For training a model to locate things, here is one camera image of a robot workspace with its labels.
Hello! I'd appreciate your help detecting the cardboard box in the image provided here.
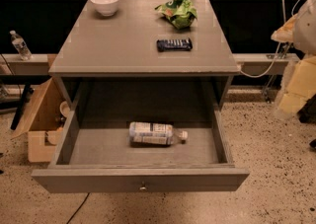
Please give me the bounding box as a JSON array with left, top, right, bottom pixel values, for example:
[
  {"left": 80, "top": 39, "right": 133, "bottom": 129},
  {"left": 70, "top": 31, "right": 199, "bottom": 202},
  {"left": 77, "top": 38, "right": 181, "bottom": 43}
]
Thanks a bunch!
[{"left": 12, "top": 78, "right": 64, "bottom": 163}]

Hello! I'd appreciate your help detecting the grey ledge rail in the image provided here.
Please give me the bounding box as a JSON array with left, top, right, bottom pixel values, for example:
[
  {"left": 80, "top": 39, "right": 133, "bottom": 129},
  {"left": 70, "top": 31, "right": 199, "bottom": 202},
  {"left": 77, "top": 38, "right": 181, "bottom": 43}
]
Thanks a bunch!
[{"left": 0, "top": 53, "right": 299, "bottom": 76}]

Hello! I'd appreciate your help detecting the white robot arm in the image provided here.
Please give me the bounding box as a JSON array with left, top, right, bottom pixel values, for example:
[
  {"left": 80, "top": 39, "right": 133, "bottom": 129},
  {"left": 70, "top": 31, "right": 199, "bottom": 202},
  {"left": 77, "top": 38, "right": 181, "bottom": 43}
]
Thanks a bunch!
[{"left": 271, "top": 0, "right": 316, "bottom": 116}]

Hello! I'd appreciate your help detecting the black floor cable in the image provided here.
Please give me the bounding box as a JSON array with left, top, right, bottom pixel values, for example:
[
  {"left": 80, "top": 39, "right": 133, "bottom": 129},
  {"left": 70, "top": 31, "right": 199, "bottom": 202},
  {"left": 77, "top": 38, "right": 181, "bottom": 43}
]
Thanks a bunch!
[{"left": 65, "top": 192, "right": 91, "bottom": 224}]

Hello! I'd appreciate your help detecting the grey cabinet with counter top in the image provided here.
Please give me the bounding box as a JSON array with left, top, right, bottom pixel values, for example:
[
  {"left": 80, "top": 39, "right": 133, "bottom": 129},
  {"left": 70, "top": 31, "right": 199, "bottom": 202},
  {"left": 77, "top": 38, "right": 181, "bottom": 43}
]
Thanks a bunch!
[{"left": 49, "top": 0, "right": 239, "bottom": 102}]

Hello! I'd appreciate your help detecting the clear water bottle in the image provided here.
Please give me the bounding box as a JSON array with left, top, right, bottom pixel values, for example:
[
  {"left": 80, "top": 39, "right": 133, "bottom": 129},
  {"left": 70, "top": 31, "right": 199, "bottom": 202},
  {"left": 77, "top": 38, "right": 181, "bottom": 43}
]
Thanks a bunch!
[{"left": 10, "top": 31, "right": 32, "bottom": 61}]

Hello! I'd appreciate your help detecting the black table leg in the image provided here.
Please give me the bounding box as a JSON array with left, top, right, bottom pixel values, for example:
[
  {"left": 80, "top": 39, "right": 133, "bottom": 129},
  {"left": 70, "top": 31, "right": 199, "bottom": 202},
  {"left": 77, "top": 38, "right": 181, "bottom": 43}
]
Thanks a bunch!
[{"left": 10, "top": 83, "right": 32, "bottom": 130}]

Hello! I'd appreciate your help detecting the white ceramic bowl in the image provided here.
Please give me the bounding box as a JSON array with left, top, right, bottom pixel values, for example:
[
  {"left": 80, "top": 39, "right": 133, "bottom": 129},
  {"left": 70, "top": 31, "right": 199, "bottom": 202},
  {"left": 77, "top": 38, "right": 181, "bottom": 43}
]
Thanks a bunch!
[{"left": 90, "top": 0, "right": 119, "bottom": 16}]

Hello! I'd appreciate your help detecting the dark blue snack bar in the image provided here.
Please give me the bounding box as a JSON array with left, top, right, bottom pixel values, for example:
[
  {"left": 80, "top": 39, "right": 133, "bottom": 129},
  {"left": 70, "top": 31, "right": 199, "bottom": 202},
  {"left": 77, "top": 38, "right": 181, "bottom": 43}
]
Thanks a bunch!
[{"left": 156, "top": 38, "right": 193, "bottom": 51}]

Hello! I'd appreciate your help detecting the white cable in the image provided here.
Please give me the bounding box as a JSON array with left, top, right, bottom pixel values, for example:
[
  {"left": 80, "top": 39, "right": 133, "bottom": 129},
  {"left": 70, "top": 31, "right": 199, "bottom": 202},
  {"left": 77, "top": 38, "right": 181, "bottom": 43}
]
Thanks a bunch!
[{"left": 239, "top": 0, "right": 312, "bottom": 79}]

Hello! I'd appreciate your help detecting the grey open top drawer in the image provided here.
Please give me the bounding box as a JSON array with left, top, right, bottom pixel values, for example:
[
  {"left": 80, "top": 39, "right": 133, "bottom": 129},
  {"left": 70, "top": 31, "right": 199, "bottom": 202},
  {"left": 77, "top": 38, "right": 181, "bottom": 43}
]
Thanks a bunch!
[{"left": 31, "top": 81, "right": 251, "bottom": 194}]

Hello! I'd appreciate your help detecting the green chip bag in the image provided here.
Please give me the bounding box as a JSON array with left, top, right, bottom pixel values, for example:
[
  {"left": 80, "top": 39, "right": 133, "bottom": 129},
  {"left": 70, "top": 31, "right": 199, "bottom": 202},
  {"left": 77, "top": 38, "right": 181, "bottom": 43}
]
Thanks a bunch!
[{"left": 155, "top": 0, "right": 198, "bottom": 30}]

